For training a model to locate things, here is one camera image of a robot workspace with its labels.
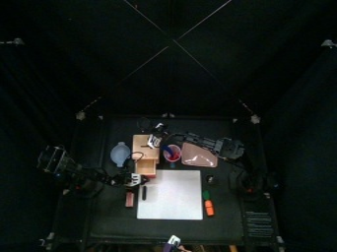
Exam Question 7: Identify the white and purple object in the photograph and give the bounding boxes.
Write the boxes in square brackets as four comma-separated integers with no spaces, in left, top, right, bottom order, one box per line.
[161,234,181,252]

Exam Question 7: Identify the light wooden box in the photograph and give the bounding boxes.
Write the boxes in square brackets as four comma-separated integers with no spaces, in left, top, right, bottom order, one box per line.
[131,134,161,161]

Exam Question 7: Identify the red plastic cup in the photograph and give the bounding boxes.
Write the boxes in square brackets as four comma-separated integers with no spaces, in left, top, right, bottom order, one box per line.
[161,144,183,163]

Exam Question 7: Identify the red front wooden drawer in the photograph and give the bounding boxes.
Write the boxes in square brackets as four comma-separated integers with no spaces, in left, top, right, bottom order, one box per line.
[133,158,157,178]

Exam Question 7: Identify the pink square plate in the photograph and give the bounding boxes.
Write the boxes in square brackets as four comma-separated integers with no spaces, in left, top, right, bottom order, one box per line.
[180,141,219,168]

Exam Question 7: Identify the thin metal brace wire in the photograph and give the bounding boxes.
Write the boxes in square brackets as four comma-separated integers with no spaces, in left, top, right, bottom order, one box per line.
[122,0,256,118]
[80,0,232,115]

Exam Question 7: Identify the white text label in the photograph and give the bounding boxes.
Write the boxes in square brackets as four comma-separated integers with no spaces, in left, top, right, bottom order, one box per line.
[244,211,274,242]

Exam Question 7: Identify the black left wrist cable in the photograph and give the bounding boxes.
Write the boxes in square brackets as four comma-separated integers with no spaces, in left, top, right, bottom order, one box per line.
[129,151,145,175]

